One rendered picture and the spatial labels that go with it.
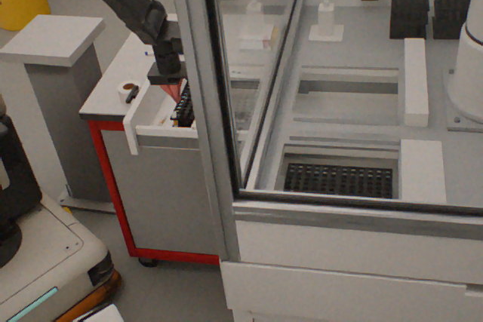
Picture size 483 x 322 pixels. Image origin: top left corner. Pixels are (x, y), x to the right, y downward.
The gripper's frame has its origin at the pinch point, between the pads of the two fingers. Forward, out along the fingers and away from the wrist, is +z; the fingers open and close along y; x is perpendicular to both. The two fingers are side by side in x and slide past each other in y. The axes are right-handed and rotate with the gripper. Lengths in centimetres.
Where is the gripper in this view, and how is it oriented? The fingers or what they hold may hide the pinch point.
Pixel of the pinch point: (177, 99)
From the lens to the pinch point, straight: 153.6
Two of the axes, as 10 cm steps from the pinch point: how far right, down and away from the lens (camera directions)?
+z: 1.4, 7.7, 6.2
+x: 1.9, -6.4, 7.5
